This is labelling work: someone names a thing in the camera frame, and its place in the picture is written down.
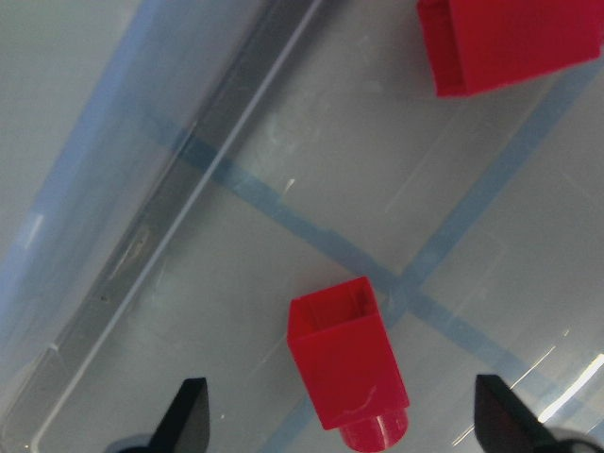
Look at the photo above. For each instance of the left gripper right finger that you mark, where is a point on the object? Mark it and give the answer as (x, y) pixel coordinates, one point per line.
(502, 422)

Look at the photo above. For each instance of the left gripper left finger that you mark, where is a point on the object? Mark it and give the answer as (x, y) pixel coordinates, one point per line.
(185, 427)

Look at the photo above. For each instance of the red block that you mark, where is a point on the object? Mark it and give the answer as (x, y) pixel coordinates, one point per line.
(343, 354)
(480, 46)

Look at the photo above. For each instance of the clear plastic storage box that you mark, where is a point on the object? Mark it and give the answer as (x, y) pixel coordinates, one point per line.
(175, 173)

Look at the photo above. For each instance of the red block upright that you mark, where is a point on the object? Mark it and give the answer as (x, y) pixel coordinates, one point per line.
(480, 46)

